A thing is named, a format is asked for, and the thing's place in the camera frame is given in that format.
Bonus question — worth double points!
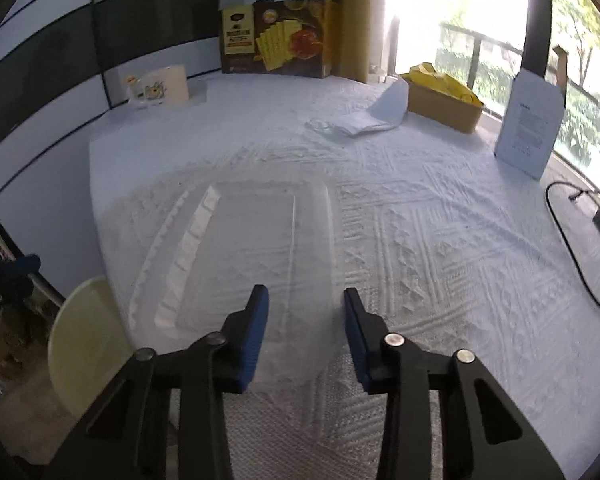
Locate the round pale yellow stool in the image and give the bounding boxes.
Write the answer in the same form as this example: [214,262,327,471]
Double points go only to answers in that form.
[47,275,137,422]

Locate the black cable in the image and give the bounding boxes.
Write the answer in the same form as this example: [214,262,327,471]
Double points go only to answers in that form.
[545,181,600,310]

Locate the brown cracker box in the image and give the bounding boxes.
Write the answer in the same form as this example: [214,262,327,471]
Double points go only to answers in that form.
[219,0,345,80]

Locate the pile of yellow packets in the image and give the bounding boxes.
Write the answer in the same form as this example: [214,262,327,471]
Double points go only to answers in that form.
[402,62,484,107]

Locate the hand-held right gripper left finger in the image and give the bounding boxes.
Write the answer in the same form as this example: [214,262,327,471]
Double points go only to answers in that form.
[42,285,271,480]

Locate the balcony railing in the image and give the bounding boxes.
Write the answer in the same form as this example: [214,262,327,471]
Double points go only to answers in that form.
[437,21,600,171]

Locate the white textured tablecloth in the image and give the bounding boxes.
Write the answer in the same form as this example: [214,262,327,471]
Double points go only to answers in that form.
[87,75,600,480]

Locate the black window frame post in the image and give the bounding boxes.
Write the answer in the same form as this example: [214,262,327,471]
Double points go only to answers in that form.
[522,0,554,81]

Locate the clear plastic sheet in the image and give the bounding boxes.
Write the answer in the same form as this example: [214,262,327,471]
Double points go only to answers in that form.
[127,180,342,392]

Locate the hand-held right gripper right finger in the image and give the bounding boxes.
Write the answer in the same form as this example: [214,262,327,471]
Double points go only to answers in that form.
[343,287,566,480]

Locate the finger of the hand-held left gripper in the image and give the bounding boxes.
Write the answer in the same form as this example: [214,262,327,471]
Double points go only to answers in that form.
[0,254,42,287]

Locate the white cartoon mug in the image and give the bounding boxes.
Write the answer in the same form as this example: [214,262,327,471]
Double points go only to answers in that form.
[125,64,190,110]

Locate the yellow curtain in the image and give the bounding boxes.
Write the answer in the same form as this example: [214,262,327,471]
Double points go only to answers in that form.
[340,0,389,84]

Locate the brown cardboard box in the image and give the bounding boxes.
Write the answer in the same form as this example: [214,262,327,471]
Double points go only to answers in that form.
[399,74,486,134]

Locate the folded clear plastic bag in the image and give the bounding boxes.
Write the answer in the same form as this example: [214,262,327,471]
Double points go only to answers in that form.
[307,78,411,139]

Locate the white paper sign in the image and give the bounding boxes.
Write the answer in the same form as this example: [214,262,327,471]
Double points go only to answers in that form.
[495,70,566,181]

